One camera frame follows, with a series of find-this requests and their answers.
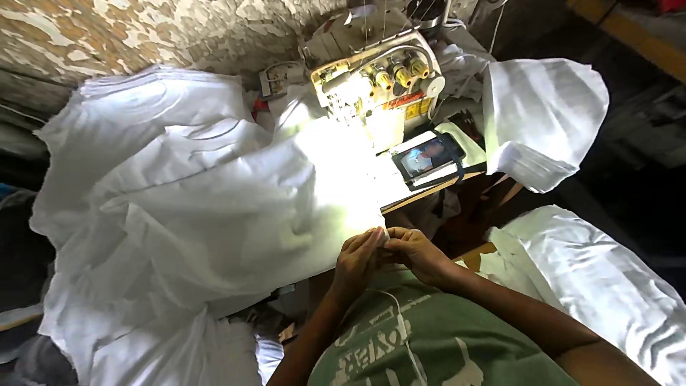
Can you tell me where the person's right hand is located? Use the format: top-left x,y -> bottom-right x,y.
383,226 -> 455,288

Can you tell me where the person's left hand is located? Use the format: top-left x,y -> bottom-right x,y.
332,226 -> 390,304

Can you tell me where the large white fabric piece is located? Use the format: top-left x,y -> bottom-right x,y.
96,115 -> 390,320

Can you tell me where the person's left forearm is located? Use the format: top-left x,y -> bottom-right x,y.
266,289 -> 352,386

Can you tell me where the person's right forearm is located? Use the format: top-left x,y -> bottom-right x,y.
441,262 -> 663,386

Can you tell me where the sewing table with wooden edge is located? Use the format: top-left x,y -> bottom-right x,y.
375,119 -> 487,215

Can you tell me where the black smartphone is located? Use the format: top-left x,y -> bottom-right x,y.
391,131 -> 466,189

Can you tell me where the person's body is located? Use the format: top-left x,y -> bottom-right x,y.
307,263 -> 581,386

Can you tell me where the dark metal tool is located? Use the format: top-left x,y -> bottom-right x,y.
447,109 -> 486,150

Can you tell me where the white overlock sewing machine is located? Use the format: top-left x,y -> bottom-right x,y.
310,30 -> 446,154

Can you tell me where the crumpled white cloth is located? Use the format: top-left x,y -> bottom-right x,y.
433,26 -> 497,104

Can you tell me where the white electrical box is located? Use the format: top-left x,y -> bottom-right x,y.
259,60 -> 307,101

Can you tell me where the draped stack of white cloths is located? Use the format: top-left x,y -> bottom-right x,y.
483,58 -> 611,194

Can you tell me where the long white fabric bundle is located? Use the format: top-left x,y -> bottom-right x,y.
487,204 -> 686,386

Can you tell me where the pile of white garments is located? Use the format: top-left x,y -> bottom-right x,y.
30,65 -> 274,386

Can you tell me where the wooden beam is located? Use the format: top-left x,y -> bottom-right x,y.
567,0 -> 686,83

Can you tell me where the white earphone cable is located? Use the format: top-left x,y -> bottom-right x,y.
366,288 -> 428,386

